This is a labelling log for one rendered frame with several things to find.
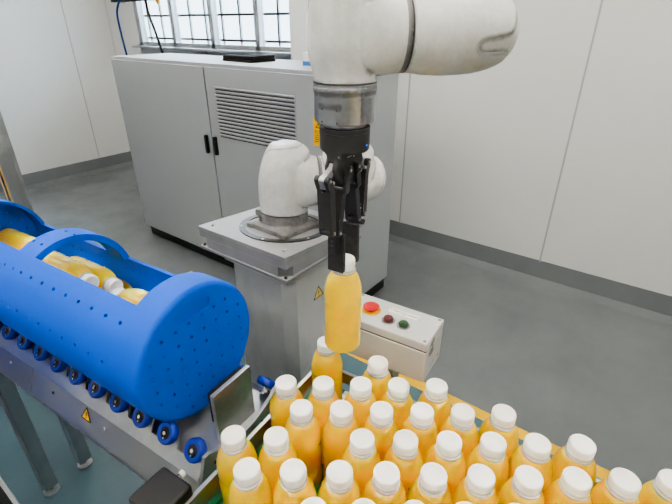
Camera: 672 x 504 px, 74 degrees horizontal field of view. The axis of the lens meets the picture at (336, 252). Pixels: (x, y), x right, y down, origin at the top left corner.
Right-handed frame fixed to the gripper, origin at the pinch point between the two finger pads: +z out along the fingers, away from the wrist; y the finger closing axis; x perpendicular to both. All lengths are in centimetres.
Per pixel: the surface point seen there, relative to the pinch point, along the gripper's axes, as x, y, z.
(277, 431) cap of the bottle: -0.3, 19.7, 24.6
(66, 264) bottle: -66, 14, 16
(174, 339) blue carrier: -24.2, 18.5, 17.0
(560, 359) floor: 38, -172, 133
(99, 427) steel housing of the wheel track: -46, 26, 45
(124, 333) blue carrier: -29.6, 24.0, 14.2
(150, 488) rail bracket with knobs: -15.2, 34.0, 32.4
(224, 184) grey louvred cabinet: -183, -148, 63
